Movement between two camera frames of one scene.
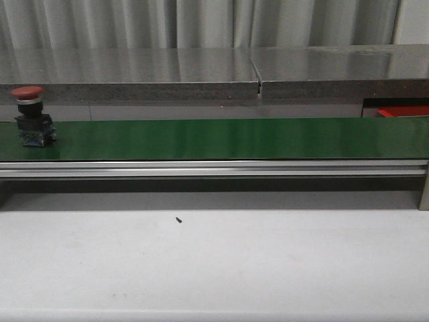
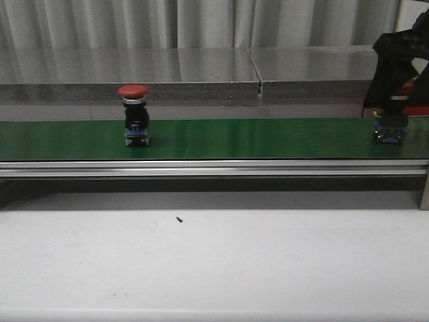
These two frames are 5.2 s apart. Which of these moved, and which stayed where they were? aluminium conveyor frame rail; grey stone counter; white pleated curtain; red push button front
Moved: red push button front
Stayed: grey stone counter; white pleated curtain; aluminium conveyor frame rail
